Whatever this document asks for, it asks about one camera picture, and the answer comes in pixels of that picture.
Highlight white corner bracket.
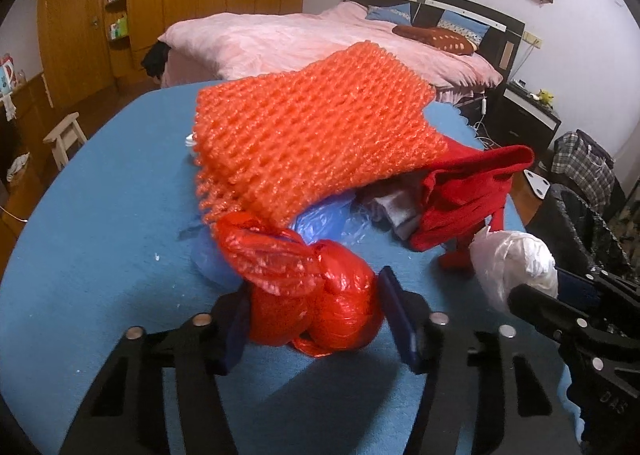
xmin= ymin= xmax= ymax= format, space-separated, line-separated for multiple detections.
xmin=522 ymin=170 xmax=551 ymax=199

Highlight grey cloth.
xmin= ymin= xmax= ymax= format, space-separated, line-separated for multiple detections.
xmin=357 ymin=182 xmax=426 ymax=241

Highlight white cables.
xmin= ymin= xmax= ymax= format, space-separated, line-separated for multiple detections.
xmin=470 ymin=95 xmax=501 ymax=146

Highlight wooden dresser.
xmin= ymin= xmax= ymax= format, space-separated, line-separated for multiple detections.
xmin=0 ymin=70 xmax=56 ymax=256

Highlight white wooden stool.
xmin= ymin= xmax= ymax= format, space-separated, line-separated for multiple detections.
xmin=42 ymin=112 xmax=88 ymax=170

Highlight patterned dark cloth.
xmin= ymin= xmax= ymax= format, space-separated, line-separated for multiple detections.
xmin=605 ymin=190 xmax=640 ymax=261

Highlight brown dotted pillow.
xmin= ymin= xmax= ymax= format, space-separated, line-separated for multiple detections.
xmin=392 ymin=25 xmax=477 ymax=56

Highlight blue pillow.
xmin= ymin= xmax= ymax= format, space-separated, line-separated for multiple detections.
xmin=437 ymin=10 xmax=490 ymax=43
xmin=366 ymin=3 xmax=413 ymax=23

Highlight red photo frame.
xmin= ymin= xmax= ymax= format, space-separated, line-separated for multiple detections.
xmin=0 ymin=54 xmax=20 ymax=86

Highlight blue plastic bag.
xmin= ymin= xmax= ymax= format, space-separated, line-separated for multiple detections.
xmin=192 ymin=192 xmax=373 ymax=286

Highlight black nightstand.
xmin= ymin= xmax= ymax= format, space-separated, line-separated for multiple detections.
xmin=492 ymin=82 xmax=562 ymax=150

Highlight orange foam net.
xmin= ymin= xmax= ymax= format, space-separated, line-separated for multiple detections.
xmin=192 ymin=40 xmax=449 ymax=228

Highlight bed with pink blanket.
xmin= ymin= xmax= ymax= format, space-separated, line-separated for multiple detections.
xmin=157 ymin=1 xmax=503 ymax=103

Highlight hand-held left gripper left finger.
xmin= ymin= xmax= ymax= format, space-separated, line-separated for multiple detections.
xmin=59 ymin=280 xmax=253 ymax=455

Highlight white crumpled cloth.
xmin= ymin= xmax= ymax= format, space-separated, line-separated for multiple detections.
xmin=6 ymin=152 xmax=31 ymax=183

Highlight red cloth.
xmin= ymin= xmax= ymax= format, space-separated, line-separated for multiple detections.
xmin=410 ymin=145 xmax=536 ymax=271

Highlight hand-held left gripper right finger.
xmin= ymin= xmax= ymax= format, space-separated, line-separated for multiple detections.
xmin=378 ymin=265 xmax=583 ymax=455

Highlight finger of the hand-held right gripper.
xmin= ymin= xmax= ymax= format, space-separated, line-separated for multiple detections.
xmin=556 ymin=266 xmax=640 ymax=331
xmin=507 ymin=283 xmax=640 ymax=376

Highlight white plastic bag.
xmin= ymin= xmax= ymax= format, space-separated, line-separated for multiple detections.
xmin=469 ymin=227 xmax=559 ymax=313

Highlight plaid bag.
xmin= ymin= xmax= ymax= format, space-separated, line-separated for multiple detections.
xmin=550 ymin=131 xmax=617 ymax=216

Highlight red plastic bag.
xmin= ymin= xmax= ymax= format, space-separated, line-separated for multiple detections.
xmin=215 ymin=212 xmax=385 ymax=358

